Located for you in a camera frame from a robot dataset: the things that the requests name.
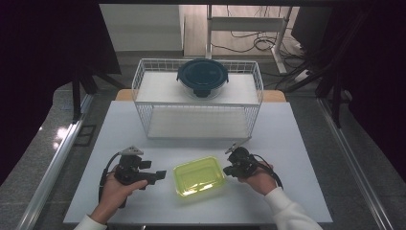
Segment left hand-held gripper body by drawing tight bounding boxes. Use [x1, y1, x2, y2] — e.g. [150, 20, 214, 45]
[113, 146, 153, 209]

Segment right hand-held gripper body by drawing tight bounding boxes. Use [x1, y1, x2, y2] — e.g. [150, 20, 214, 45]
[224, 136, 260, 179]

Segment green plastic container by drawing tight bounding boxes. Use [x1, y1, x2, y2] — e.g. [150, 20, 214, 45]
[172, 155, 227, 197]

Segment white wire rack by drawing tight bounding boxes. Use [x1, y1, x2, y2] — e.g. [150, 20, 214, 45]
[131, 57, 264, 140]

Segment round container with blue lid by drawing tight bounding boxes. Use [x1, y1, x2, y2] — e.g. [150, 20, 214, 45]
[176, 57, 230, 100]

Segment person's right hand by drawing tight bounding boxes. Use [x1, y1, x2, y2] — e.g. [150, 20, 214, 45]
[237, 161, 276, 196]

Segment person's left hand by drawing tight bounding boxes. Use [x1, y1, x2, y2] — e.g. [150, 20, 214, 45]
[90, 172, 149, 225]

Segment black stand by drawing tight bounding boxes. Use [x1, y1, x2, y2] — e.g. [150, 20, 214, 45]
[282, 47, 353, 129]
[71, 61, 126, 125]

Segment white cabinet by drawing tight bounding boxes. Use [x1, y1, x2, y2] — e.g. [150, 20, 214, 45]
[99, 4, 185, 53]

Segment dark curtain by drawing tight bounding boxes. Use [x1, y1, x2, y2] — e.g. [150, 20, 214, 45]
[0, 0, 123, 187]
[329, 4, 406, 184]

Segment dark monitor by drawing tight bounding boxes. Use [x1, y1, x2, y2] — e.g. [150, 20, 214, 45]
[290, 6, 336, 50]

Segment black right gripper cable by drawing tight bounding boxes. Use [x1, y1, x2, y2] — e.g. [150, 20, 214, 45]
[253, 153, 284, 190]

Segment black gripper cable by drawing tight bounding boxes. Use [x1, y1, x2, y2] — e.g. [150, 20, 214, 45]
[98, 151, 122, 203]
[253, 153, 284, 190]

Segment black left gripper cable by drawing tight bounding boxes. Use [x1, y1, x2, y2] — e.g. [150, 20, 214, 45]
[98, 151, 122, 203]

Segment aluminium rail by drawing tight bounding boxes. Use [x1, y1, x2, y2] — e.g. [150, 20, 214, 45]
[316, 97, 395, 230]
[14, 93, 94, 230]

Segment black floor cables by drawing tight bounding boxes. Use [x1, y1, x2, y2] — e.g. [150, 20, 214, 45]
[211, 5, 305, 55]

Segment white desk frame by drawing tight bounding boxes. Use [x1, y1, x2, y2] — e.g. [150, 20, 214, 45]
[205, 4, 295, 75]

